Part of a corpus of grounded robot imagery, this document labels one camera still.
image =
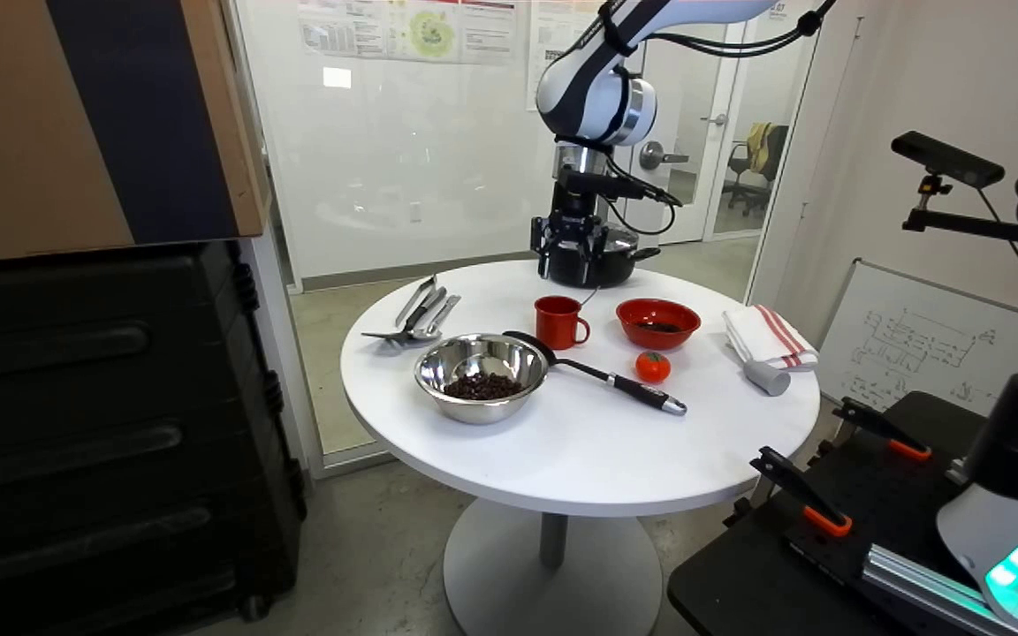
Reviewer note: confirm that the silver metal tongs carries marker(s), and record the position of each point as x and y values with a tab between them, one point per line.
427	312

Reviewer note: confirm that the black storage case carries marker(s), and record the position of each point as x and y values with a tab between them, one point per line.
96	434

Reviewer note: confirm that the silver metal bowl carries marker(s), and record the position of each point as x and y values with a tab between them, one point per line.
443	393

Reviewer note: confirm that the coffee beans in silver bowl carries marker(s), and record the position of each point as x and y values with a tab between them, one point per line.
483	385

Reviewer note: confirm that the white towel with red stripes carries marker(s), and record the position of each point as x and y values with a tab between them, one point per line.
769	335

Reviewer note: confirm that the white table pedestal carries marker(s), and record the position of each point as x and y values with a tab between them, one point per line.
548	584

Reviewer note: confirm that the small white label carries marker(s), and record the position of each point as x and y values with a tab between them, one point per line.
338	80

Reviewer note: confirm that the black clamp with orange grip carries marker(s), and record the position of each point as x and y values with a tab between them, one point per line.
885	430
804	497

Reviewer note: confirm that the orange toy tomato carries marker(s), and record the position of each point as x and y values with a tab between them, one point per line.
653	368

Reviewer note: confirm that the black camera on stand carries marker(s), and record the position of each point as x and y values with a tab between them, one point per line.
945	156

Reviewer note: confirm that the poster with green circle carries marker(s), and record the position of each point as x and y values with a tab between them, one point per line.
427	29

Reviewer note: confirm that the red bowl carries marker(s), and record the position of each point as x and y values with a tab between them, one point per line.
660	335

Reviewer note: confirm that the black cooking pot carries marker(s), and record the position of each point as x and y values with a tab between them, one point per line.
644	261

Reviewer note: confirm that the coffee beans in red bowl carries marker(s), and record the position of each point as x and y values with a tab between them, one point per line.
660	320

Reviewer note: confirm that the aluminium rail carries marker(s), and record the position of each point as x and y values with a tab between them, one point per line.
919	584

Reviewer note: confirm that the brown cardboard box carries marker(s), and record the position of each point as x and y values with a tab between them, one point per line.
0	129

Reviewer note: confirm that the red mug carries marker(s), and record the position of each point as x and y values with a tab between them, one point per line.
555	327

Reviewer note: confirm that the black ladle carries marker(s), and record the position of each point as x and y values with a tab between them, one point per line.
637	390

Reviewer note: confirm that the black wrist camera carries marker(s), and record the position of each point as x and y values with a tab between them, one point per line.
626	185

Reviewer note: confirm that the small whiteboard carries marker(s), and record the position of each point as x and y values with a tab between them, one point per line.
919	340

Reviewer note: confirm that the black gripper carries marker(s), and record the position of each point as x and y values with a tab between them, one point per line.
582	226

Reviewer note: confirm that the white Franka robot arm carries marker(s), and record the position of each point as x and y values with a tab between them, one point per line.
591	100

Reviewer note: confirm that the black perforated work table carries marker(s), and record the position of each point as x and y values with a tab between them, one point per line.
757	584

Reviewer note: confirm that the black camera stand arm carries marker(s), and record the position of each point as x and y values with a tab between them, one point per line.
982	226

